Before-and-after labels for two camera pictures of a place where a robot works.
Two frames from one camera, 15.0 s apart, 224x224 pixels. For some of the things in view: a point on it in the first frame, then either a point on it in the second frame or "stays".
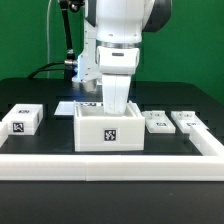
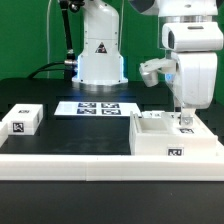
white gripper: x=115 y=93 -> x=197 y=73
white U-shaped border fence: x=118 y=168 stays
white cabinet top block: x=24 y=119 stays
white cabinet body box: x=96 y=132 -> x=160 y=133
